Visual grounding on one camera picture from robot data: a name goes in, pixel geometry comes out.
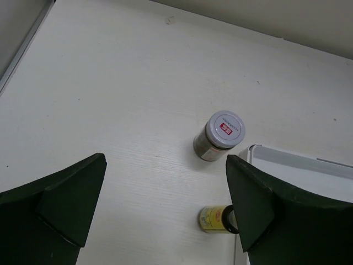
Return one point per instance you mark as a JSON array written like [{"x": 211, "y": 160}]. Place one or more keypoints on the left spice jar white lid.
[{"x": 223, "y": 131}]

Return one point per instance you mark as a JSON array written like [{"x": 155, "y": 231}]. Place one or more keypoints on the left small yellow label bottle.
[{"x": 218, "y": 220}]

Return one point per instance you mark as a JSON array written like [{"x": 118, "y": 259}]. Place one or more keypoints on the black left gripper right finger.
[{"x": 280, "y": 223}]

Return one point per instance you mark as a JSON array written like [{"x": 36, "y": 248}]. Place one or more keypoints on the white divided organizer tray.
[{"x": 323, "y": 177}]

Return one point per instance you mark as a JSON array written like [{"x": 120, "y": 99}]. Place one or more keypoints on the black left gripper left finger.
[{"x": 47, "y": 221}]

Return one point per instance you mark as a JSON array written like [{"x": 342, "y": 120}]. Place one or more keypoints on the left aluminium frame rail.
[{"x": 20, "y": 21}]

